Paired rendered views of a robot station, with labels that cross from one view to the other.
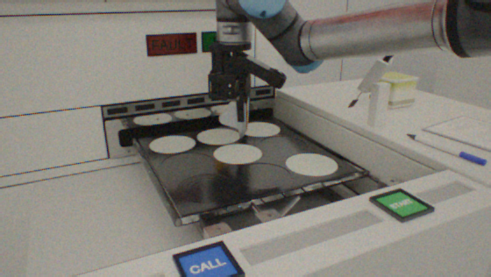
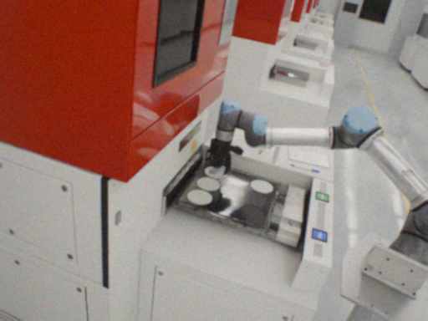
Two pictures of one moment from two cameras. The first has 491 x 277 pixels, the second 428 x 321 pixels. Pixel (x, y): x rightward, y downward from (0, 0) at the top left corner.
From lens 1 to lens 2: 1.16 m
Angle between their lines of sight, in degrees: 47
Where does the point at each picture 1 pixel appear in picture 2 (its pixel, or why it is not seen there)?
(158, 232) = (236, 240)
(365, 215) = (318, 204)
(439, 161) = (309, 175)
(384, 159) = (284, 175)
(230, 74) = (225, 155)
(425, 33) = (323, 143)
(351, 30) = (294, 139)
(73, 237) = (214, 259)
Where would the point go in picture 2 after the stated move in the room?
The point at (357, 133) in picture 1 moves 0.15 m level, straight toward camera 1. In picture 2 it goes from (268, 166) to (288, 184)
